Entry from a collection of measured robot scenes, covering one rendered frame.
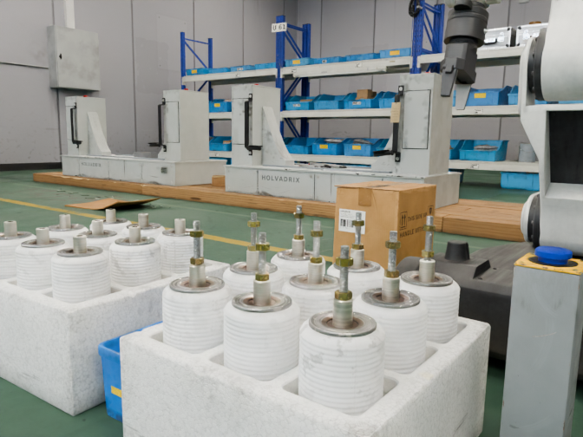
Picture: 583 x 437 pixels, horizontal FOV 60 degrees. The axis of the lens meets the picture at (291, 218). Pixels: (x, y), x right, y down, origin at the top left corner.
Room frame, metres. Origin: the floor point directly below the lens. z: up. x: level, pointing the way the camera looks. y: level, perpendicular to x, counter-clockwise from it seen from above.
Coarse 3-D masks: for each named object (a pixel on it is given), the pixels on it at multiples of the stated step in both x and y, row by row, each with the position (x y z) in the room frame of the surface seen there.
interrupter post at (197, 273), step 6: (192, 264) 0.68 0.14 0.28; (204, 264) 0.68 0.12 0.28; (192, 270) 0.68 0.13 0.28; (198, 270) 0.68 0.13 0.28; (204, 270) 0.68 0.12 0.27; (192, 276) 0.68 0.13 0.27; (198, 276) 0.68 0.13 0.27; (204, 276) 0.68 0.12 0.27; (192, 282) 0.68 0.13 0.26; (198, 282) 0.68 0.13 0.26; (204, 282) 0.68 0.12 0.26
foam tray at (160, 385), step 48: (144, 336) 0.67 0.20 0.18; (480, 336) 0.70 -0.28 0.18; (144, 384) 0.64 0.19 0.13; (192, 384) 0.58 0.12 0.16; (240, 384) 0.54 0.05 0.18; (288, 384) 0.55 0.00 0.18; (384, 384) 0.57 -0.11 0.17; (432, 384) 0.56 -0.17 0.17; (480, 384) 0.72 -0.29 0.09; (144, 432) 0.64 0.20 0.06; (192, 432) 0.58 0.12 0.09; (240, 432) 0.53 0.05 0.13; (288, 432) 0.49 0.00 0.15; (336, 432) 0.46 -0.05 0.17; (384, 432) 0.46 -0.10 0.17; (432, 432) 0.57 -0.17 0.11; (480, 432) 0.73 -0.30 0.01
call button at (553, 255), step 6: (540, 246) 0.61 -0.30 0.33; (546, 246) 0.61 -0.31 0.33; (552, 246) 0.61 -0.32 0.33; (534, 252) 0.60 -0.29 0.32; (540, 252) 0.59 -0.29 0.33; (546, 252) 0.58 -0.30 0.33; (552, 252) 0.58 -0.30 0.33; (558, 252) 0.58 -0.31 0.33; (564, 252) 0.58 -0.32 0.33; (570, 252) 0.58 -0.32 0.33; (540, 258) 0.59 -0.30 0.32; (546, 258) 0.58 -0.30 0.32; (552, 258) 0.58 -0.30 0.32; (558, 258) 0.57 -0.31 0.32; (564, 258) 0.57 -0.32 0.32; (570, 258) 0.58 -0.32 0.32
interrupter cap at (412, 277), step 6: (402, 276) 0.74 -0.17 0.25; (408, 276) 0.74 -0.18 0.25; (414, 276) 0.74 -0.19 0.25; (438, 276) 0.74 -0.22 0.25; (444, 276) 0.74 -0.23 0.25; (408, 282) 0.71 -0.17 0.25; (414, 282) 0.70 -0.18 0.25; (420, 282) 0.71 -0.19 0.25; (426, 282) 0.71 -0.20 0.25; (432, 282) 0.72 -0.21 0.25; (438, 282) 0.71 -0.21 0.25; (444, 282) 0.71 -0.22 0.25; (450, 282) 0.71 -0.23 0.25
